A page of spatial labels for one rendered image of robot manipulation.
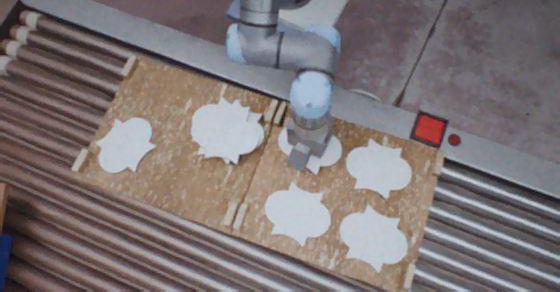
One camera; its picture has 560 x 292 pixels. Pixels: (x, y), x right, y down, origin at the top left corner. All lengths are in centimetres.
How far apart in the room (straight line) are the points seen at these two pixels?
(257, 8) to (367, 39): 152
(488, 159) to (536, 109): 120
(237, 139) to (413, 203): 43
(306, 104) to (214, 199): 40
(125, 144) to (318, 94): 56
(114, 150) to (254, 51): 48
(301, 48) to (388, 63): 145
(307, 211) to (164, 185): 35
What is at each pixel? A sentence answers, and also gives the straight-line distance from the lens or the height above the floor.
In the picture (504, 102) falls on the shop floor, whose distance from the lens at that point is 243.
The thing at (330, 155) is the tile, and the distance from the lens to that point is 116.
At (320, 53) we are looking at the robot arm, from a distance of 94.
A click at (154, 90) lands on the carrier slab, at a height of 94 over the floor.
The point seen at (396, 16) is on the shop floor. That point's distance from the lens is 251.
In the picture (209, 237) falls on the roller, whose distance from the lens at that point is 118.
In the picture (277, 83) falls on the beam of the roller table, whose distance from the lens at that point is 128.
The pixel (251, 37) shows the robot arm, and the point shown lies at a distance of 96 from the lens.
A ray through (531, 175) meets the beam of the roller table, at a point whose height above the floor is 91.
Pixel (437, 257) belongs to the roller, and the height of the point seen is 92.
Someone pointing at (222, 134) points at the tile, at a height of 99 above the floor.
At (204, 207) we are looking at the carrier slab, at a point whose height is 94.
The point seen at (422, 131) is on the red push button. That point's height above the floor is 93.
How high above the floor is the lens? 207
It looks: 70 degrees down
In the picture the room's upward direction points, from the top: 8 degrees counter-clockwise
